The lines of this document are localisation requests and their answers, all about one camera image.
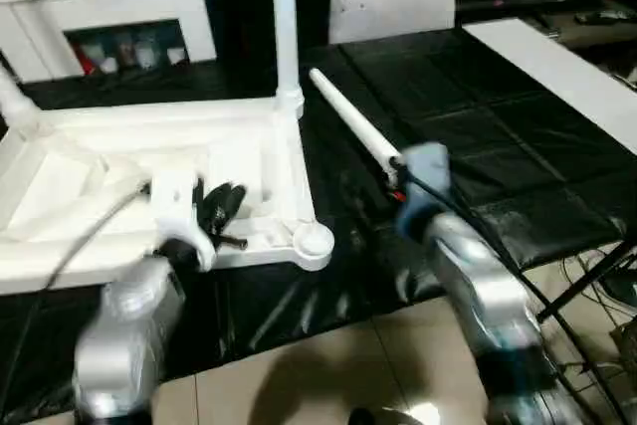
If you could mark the white plastic table top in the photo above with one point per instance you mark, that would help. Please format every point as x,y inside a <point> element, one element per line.
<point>239,126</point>

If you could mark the white plastic table leg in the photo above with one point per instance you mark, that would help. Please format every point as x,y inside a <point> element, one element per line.
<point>15,101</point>
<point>287,22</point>
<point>348,111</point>

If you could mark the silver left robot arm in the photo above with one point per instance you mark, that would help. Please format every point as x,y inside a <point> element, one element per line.
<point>129,310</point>

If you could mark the small white jar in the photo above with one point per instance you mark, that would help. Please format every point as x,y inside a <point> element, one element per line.
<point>145,58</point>
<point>108,65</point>
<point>175,57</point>

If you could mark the red packet in cabinet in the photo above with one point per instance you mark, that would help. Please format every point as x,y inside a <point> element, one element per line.
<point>85,64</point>

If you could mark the white side table board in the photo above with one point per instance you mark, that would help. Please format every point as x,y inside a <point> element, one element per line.
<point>547,62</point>

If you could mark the white cabinet with glass doors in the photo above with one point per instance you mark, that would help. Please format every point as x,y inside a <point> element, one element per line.
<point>124,2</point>

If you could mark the black stand leg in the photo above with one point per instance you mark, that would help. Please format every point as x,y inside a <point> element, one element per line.
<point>582,290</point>

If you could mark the black flat monitor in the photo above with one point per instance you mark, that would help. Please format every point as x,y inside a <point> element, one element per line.
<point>522,1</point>

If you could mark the black remote control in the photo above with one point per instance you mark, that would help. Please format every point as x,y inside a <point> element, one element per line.
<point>602,16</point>

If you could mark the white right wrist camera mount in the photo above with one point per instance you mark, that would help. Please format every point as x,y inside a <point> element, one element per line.
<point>428,161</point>

